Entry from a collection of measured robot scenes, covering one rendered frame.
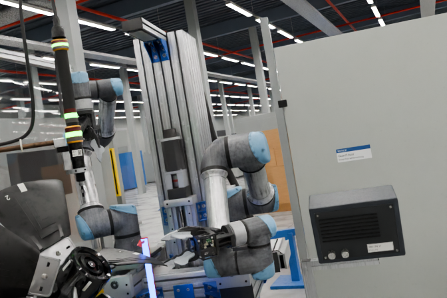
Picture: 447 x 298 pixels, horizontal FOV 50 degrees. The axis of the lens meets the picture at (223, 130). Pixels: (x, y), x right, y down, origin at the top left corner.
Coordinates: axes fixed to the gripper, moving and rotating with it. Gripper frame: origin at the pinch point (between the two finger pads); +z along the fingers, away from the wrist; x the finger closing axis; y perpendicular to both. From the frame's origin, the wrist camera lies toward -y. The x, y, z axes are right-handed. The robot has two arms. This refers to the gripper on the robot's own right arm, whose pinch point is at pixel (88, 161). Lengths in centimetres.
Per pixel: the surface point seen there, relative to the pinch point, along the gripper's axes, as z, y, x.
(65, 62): -27, -51, -26
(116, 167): 10, 487, 228
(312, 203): 24, -18, -83
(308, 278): 48, -15, -78
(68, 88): -20, -52, -26
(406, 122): 6, 128, -134
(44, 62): -55, 53, 46
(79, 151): -2, -52, -26
